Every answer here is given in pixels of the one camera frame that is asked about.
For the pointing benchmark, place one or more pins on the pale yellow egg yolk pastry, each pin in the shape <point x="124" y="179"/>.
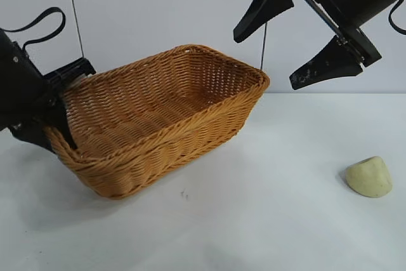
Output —
<point x="369" y="177"/>

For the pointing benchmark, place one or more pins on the tan woven wicker basket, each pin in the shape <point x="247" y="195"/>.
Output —
<point x="158" y="109"/>

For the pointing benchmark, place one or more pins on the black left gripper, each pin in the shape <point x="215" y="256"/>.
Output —
<point x="19" y="83"/>

